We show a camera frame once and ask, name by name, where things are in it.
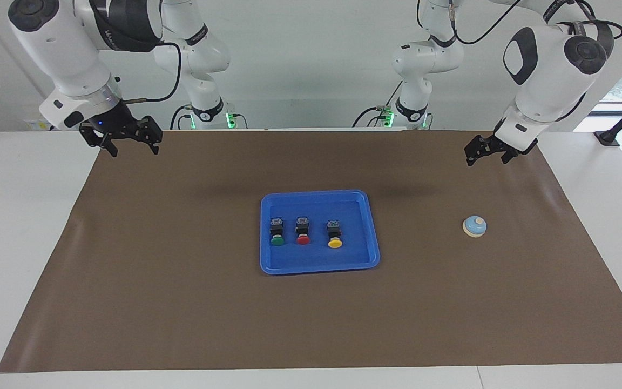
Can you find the green push button switch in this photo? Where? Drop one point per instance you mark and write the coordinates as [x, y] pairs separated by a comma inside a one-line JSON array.
[[276, 235]]

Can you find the brown table mat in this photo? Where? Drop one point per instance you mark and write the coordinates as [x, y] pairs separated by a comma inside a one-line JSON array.
[[181, 313]]

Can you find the red push button switch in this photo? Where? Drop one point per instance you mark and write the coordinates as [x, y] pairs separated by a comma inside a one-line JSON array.
[[303, 235]]

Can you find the blue plastic tray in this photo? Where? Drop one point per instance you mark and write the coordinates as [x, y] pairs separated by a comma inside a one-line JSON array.
[[354, 254]]

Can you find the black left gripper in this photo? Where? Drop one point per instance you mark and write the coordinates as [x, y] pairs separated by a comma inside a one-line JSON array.
[[505, 141]]

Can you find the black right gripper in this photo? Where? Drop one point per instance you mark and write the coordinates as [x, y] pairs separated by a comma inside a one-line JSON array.
[[111, 121]]

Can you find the yellow push button switch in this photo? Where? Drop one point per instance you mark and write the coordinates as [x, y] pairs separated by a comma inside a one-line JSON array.
[[335, 237]]

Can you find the white wall socket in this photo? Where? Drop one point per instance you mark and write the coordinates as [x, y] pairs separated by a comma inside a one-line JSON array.
[[33, 125]]

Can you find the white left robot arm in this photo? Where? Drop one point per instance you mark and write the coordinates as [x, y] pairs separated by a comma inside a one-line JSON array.
[[548, 70]]

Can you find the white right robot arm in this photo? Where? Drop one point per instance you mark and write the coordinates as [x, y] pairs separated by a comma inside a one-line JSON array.
[[68, 48]]

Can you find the light blue call bell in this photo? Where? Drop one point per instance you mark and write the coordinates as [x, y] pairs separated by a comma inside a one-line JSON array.
[[474, 227]]

